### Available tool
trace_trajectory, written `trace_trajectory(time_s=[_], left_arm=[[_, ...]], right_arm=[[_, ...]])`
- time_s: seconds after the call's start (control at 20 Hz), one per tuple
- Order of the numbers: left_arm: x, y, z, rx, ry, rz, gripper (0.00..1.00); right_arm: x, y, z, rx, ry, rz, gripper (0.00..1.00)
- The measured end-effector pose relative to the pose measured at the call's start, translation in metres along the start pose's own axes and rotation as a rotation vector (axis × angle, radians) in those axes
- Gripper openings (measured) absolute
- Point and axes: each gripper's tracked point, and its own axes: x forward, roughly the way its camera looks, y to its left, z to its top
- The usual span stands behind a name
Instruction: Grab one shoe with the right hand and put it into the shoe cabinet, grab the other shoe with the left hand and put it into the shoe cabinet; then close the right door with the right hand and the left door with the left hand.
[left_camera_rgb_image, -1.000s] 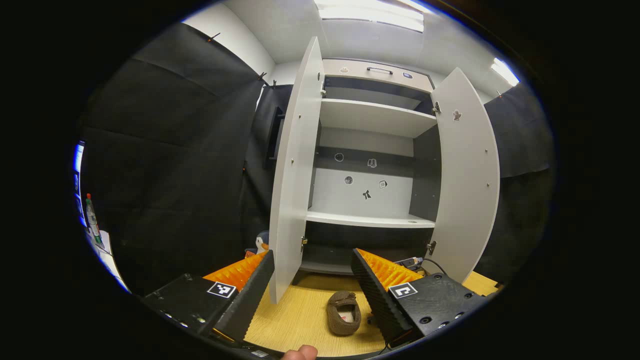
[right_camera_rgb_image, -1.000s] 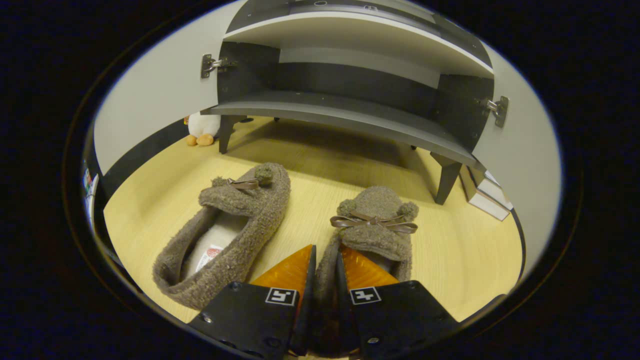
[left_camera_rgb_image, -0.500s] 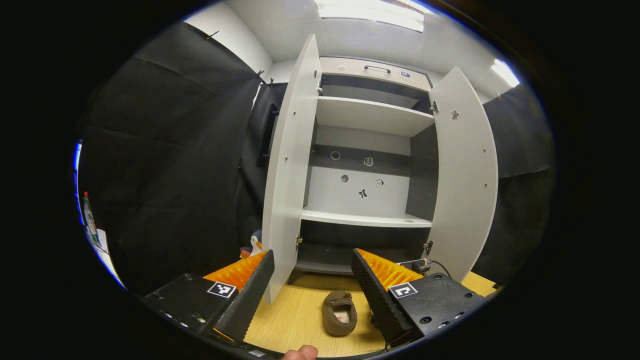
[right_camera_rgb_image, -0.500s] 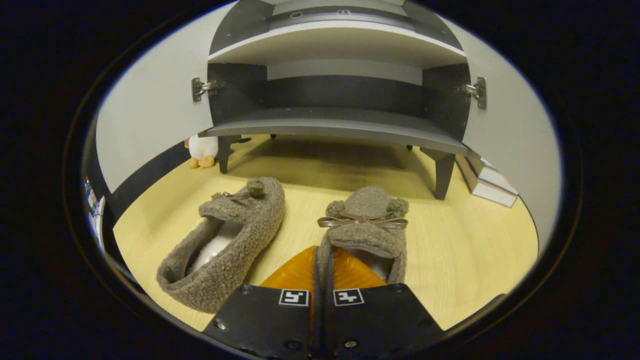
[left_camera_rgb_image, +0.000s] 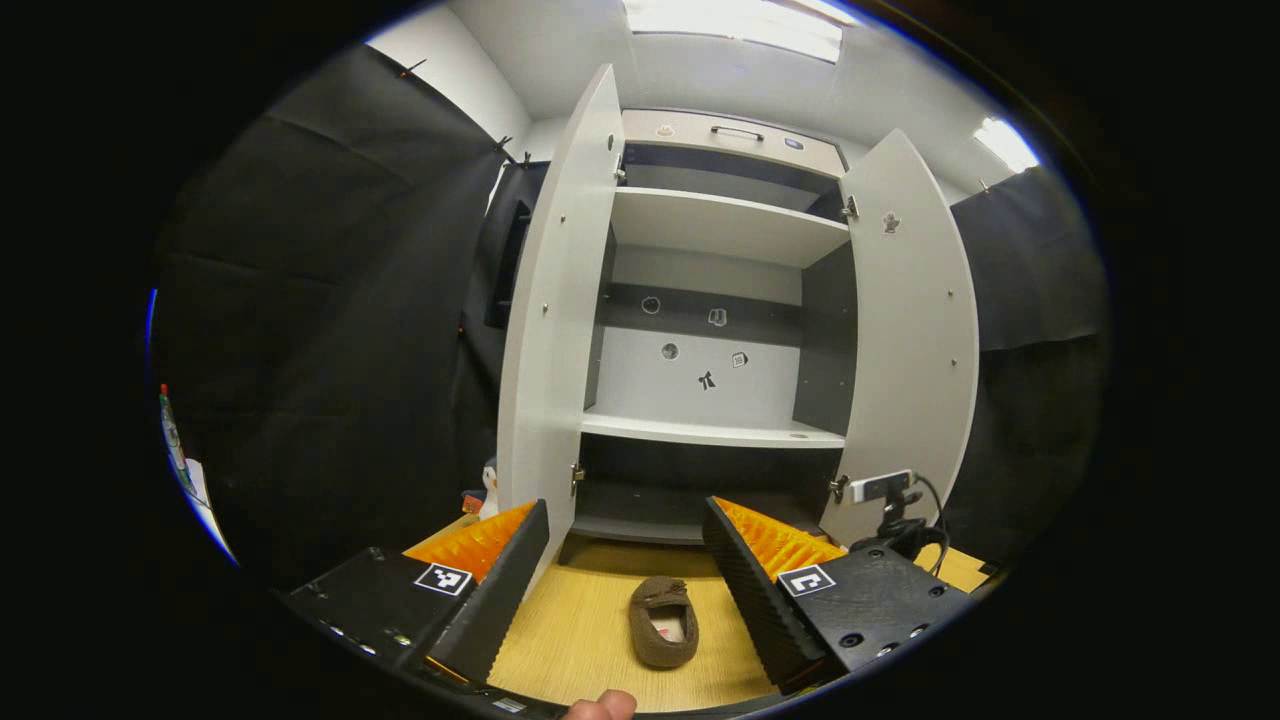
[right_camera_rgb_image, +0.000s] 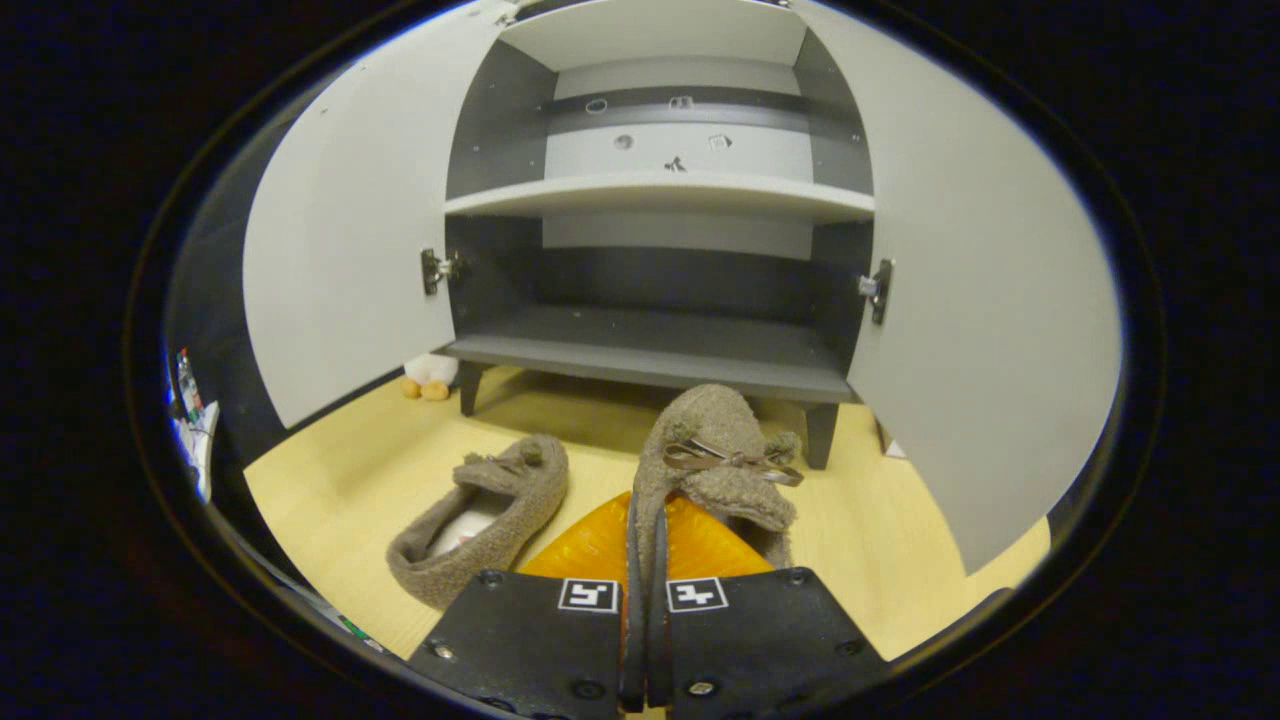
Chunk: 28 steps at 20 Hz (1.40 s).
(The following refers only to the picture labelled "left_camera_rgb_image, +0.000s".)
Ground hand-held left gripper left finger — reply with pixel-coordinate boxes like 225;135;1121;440
280;499;552;693

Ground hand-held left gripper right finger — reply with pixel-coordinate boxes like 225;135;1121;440
700;496;977;698

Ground brown suede shoe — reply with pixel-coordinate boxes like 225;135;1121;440
627;575;700;671

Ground white shoe cabinet door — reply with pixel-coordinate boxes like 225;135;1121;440
818;128;982;550
486;63;627;593

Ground white grey shoe cabinet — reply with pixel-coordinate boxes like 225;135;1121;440
560;108;862;547

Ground black backdrop cloth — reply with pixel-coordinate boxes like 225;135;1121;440
150;45;551;593
938;165;1113;573

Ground small ceiling light panel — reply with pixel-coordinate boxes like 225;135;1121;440
974;116;1042;174

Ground large ceiling light panel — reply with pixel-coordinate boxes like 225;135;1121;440
621;0;862;64

